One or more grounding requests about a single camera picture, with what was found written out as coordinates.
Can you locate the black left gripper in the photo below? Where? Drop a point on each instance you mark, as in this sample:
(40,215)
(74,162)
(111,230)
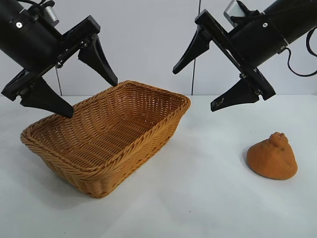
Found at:
(32,42)

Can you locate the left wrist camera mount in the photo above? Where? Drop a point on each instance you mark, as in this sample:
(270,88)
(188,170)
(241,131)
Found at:
(50,13)

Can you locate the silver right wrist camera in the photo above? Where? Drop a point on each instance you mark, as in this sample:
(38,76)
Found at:
(231,10)

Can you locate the bumpy orange fruit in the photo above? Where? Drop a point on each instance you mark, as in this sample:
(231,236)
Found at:
(271,161)

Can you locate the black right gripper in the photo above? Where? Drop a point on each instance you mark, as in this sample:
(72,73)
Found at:
(257,44)

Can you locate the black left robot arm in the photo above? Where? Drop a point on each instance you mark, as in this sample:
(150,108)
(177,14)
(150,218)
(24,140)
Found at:
(10,6)

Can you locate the brown woven wicker basket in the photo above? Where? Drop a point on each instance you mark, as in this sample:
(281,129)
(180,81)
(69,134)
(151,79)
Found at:
(111,129)

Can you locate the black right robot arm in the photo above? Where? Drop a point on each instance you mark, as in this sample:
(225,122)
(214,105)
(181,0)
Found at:
(297,19)

